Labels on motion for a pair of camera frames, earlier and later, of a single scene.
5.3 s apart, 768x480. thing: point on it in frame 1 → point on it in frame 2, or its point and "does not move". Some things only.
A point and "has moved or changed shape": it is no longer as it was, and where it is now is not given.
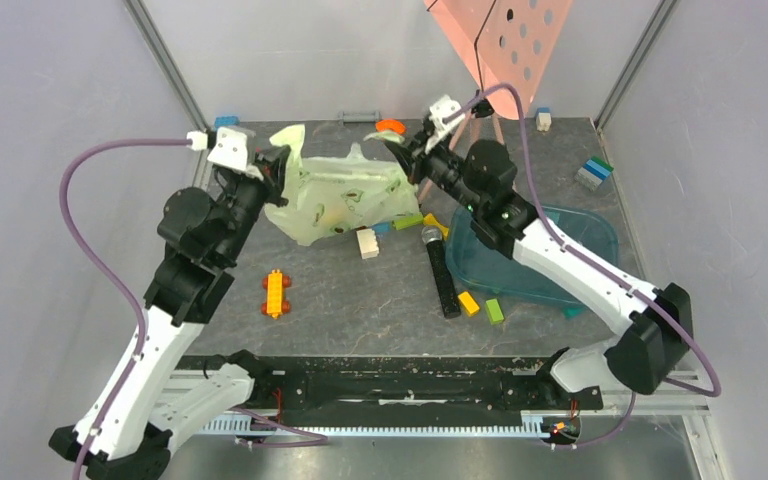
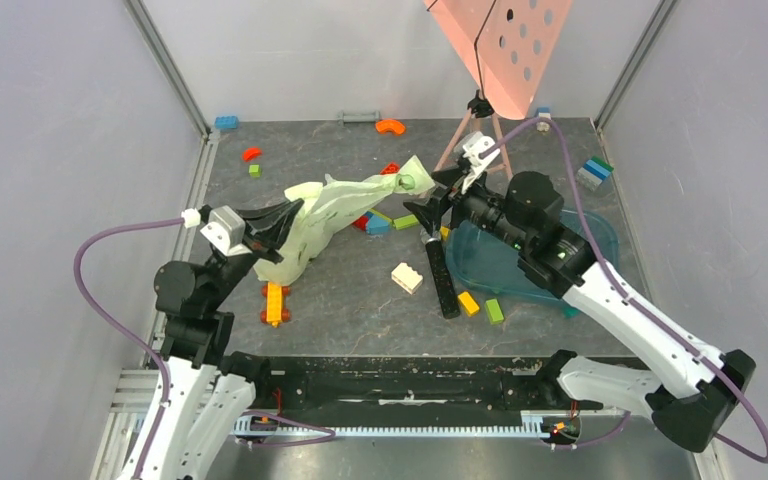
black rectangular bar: [433, 238] does not move
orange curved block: [390, 124] does not move
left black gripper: [272, 163] → [277, 219]
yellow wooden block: [470, 306] does not move
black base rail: [401, 385] does not move
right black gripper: [417, 162] → [442, 208]
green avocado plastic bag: [331, 196] has moved or changed shape
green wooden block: [495, 312] does not move
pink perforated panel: [504, 42] does not move
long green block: [400, 223] does not move
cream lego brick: [367, 243] → [407, 278]
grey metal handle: [358, 118] does not move
